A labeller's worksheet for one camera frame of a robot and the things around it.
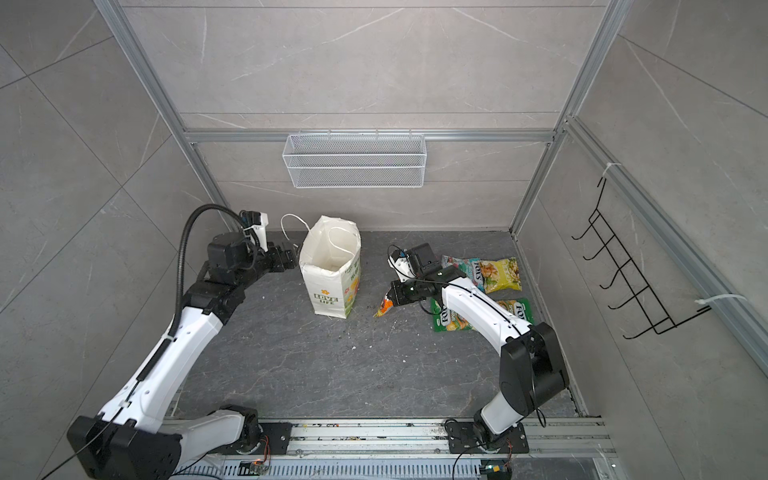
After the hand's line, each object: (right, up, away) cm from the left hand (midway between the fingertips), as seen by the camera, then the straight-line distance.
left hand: (287, 236), depth 74 cm
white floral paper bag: (+4, -7, +31) cm, 32 cm away
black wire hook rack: (+81, -8, -6) cm, 81 cm away
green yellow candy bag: (+47, -26, +17) cm, 56 cm away
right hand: (+26, -16, +11) cm, 32 cm away
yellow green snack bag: (+65, -11, +27) cm, 71 cm away
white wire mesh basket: (+14, +28, +27) cm, 41 cm away
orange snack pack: (+25, -19, +10) cm, 33 cm away
